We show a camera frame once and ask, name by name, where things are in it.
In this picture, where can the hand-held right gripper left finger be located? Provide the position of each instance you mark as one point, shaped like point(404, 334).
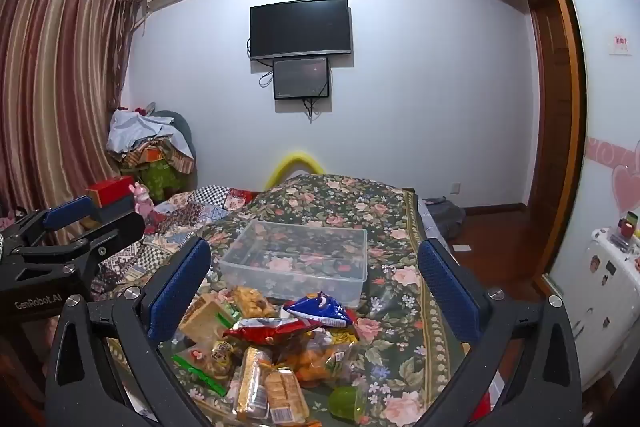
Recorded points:
point(181, 287)

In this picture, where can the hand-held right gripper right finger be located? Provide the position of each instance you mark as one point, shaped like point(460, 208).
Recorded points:
point(449, 287)

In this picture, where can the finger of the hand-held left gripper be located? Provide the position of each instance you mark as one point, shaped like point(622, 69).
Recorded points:
point(117, 229)
point(70, 212)

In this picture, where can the beige bread packet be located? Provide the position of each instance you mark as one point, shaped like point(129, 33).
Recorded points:
point(205, 317)

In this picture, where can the clear bag of fried snacks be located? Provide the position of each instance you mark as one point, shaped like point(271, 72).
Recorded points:
point(254, 302)

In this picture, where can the green stick packet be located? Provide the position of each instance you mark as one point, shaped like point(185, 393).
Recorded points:
point(197, 372)

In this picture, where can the red snack bag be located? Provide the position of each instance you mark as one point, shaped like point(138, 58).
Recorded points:
point(270, 331)

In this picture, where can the clear plastic storage bin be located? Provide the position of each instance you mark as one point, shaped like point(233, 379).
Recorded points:
point(295, 252)

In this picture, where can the blue snack bag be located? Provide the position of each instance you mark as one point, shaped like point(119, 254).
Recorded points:
point(317, 309)

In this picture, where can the red box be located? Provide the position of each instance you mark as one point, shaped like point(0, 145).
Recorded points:
point(112, 191)

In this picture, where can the pink plush toy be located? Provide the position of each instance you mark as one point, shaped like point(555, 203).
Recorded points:
point(142, 199)

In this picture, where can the white paper sheet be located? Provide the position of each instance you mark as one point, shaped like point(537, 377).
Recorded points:
point(461, 248)

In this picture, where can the floral blanket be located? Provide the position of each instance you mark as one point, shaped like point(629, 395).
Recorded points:
point(400, 307)

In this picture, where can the grey bag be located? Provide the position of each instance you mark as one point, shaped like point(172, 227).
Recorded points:
point(445, 217)

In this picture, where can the cartoon print candy packet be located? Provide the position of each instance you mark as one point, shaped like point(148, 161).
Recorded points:
point(217, 354)

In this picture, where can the patchwork quilt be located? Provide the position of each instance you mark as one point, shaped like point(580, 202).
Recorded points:
point(200, 212)

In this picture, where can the pile of clothes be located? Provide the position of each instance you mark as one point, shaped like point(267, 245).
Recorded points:
point(147, 142)

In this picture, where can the striped brown curtain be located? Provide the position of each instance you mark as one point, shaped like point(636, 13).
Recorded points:
point(55, 97)

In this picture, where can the bag of orange fruits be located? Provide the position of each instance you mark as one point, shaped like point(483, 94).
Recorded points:
point(320, 359)

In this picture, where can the green jelly cup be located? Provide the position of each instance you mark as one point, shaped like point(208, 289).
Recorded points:
point(347, 403)

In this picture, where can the white appliance with stickers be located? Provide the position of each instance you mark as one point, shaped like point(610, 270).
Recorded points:
point(605, 302)

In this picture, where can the small black monitor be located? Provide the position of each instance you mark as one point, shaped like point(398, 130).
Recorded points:
point(301, 77)

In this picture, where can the white sliding door pink hearts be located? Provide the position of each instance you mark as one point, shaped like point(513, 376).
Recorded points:
point(607, 107)

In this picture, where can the white wall socket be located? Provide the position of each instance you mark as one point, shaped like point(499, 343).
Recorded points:
point(455, 188)

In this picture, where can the wooden wardrobe frame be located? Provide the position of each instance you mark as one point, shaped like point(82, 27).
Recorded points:
point(555, 132)

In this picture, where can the black wall television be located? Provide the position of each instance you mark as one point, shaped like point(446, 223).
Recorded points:
point(299, 28)

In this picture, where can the wall switch with sticker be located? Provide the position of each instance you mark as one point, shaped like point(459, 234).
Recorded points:
point(620, 44)

